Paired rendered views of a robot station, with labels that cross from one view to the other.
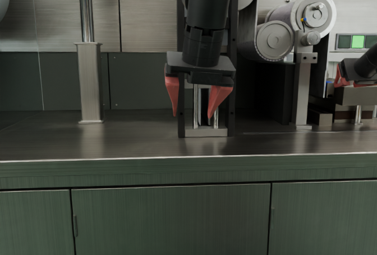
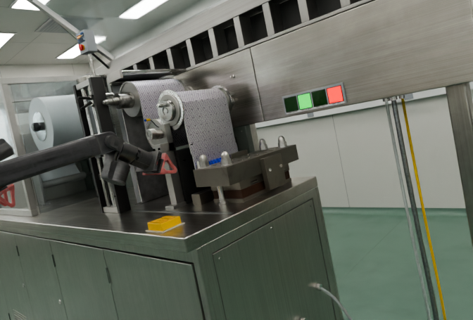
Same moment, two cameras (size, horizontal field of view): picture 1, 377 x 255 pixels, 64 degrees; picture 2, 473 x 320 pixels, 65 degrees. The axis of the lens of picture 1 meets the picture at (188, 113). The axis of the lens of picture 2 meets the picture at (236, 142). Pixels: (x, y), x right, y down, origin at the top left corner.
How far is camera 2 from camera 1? 154 cm
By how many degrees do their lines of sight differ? 47
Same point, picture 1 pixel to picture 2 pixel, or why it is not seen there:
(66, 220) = (51, 257)
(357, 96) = (203, 178)
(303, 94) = (168, 178)
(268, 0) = (219, 80)
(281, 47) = not seen: hidden behind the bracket
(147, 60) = not seen: hidden behind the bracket
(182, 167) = (64, 232)
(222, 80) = not seen: outside the picture
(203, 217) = (86, 266)
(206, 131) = (110, 209)
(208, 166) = (70, 233)
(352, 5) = (288, 62)
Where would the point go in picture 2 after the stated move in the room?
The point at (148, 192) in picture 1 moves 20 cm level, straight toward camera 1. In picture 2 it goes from (67, 245) to (14, 266)
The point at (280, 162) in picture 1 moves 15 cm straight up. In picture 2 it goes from (91, 234) to (82, 192)
